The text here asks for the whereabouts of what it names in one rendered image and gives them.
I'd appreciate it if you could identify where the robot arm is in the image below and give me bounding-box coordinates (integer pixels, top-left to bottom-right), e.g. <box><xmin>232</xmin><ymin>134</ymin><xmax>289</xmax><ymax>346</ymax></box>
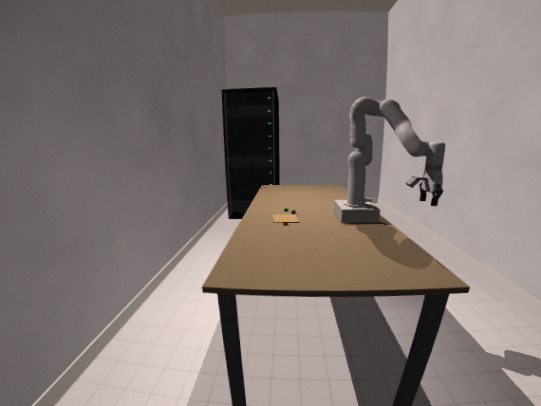
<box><xmin>345</xmin><ymin>97</ymin><xmax>445</xmax><ymax>208</ymax></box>

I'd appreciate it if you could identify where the tan square mat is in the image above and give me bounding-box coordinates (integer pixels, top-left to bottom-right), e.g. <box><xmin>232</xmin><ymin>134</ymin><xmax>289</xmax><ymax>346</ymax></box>
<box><xmin>273</xmin><ymin>214</ymin><xmax>299</xmax><ymax>223</ymax></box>

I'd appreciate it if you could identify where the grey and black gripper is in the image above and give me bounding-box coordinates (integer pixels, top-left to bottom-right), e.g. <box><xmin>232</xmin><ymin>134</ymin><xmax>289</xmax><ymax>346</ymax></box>
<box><xmin>420</xmin><ymin>170</ymin><xmax>443</xmax><ymax>206</ymax></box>

